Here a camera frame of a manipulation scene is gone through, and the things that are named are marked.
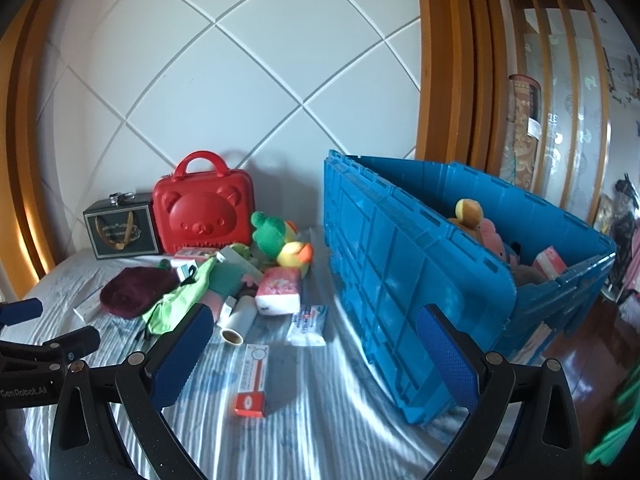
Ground brown yellow plush toy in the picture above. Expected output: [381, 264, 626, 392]
[447, 199, 486, 233]

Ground green plastic item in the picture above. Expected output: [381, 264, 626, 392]
[585, 360, 640, 466]

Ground pink pig plush teal dress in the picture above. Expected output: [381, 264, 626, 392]
[202, 260, 266, 328]

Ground striped bed sheet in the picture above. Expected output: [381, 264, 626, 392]
[10, 225, 526, 480]

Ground red white medicine box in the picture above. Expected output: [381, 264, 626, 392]
[234, 344, 269, 418]

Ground maroon pouch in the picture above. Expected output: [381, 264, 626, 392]
[100, 266, 181, 319]

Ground rolled patterned carpet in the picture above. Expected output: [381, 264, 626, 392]
[500, 74, 543, 188]

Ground wooden frame post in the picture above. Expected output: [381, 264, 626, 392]
[0, 0, 66, 281]
[415, 0, 511, 178]

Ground white padded headboard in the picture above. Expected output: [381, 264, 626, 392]
[35, 0, 426, 281]

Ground glass partition wooden slats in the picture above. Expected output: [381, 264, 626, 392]
[505, 0, 613, 226]

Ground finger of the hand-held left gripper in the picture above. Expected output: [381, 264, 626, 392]
[0, 325, 102, 366]
[0, 297, 44, 335]

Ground hanging clothes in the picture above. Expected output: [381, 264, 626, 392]
[597, 172, 640, 306]

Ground white paper cup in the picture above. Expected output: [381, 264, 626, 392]
[220, 296, 259, 347]

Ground large white box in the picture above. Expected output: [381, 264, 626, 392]
[216, 245, 251, 266]

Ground flat white box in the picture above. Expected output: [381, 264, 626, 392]
[73, 296, 106, 323]

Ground pink plush toy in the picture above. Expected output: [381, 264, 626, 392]
[477, 217, 513, 266]

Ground red bear case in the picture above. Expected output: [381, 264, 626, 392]
[152, 150, 254, 256]

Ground blue storage crate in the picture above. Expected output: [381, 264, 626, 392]
[322, 149, 618, 426]

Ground pink tissue pack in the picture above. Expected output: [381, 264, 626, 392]
[172, 246, 221, 261]
[255, 266, 302, 317]

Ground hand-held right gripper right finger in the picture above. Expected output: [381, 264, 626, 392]
[416, 304, 583, 480]

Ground white wet wipes pack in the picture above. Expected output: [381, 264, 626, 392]
[286, 304, 328, 347]

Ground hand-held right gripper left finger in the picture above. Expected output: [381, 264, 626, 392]
[47, 302, 216, 480]

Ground red white carton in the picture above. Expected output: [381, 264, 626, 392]
[531, 246, 570, 281]

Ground green cloth bag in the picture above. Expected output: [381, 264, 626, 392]
[141, 257, 218, 336]

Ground dark gift box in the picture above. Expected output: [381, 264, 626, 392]
[82, 191, 161, 261]

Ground green frog plush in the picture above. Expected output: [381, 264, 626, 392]
[250, 211, 296, 266]

